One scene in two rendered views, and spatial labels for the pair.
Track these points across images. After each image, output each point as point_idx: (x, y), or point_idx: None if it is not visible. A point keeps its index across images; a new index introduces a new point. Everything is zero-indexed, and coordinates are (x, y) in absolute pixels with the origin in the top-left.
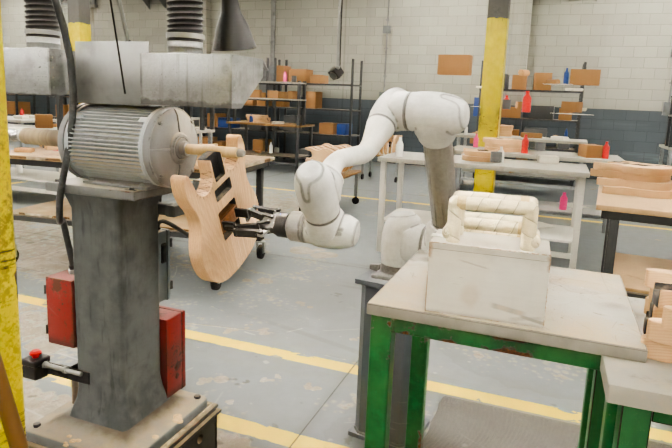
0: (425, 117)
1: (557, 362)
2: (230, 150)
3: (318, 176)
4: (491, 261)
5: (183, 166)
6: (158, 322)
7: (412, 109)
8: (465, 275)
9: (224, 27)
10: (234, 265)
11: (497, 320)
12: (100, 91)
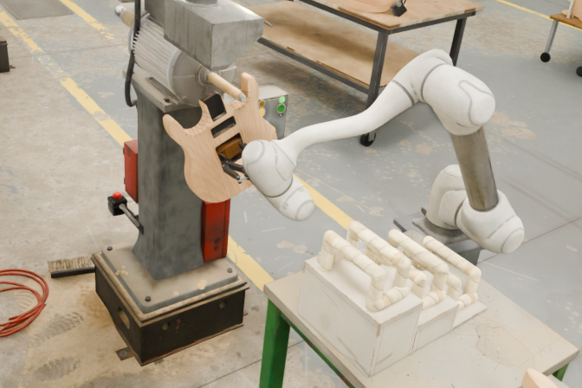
0: (436, 101)
1: None
2: (234, 93)
3: (255, 160)
4: (340, 302)
5: (212, 88)
6: (200, 203)
7: (428, 88)
8: (323, 302)
9: None
10: (236, 189)
11: (339, 352)
12: (156, 7)
